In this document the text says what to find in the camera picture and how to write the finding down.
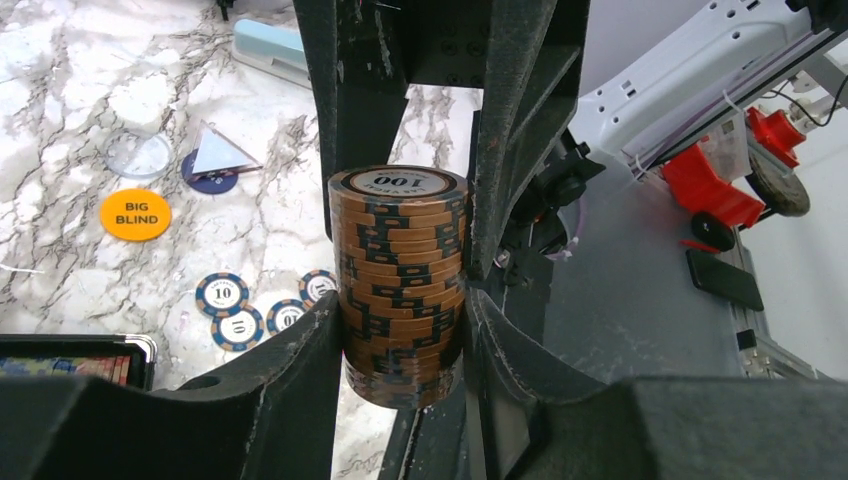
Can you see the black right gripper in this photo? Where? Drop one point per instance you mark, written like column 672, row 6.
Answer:
column 530, row 77

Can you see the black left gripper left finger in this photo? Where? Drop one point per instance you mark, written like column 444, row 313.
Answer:
column 268, row 414

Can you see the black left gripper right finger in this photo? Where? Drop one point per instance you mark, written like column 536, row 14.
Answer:
column 532, row 416

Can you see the brown 100 chip stack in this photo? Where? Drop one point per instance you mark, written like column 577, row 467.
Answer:
column 399, row 239

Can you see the dark blue small blind button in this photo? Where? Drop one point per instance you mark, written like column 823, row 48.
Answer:
column 210, row 185

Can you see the clear triangular plastic piece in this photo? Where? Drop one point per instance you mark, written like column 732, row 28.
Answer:
column 215, row 155

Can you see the clear round dealer button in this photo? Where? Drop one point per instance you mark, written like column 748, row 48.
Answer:
column 137, row 155

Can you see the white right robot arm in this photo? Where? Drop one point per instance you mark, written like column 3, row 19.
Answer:
column 726, row 46

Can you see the black poker set case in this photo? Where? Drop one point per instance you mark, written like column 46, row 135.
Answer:
column 141, row 348

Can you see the blue 10 chip left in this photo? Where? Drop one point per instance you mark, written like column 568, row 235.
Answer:
column 240, row 332

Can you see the blue 10 chip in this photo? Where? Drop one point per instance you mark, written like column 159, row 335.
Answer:
column 240, row 332
column 221, row 295
column 314, row 285
column 284, row 314

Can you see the blue 10 chip lower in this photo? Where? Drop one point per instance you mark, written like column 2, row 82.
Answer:
column 284, row 314

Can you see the blue 10 chip upper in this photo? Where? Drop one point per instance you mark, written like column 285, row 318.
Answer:
column 221, row 295

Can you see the blue 10 chip right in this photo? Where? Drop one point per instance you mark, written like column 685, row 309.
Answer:
column 314, row 285

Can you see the red green chip row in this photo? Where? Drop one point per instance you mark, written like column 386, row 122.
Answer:
column 114, row 369

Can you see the light blue whiteboard eraser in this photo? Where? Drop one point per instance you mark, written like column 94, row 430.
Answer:
column 276, row 51

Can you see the orange big blind button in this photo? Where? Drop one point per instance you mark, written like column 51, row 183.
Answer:
column 135, row 215

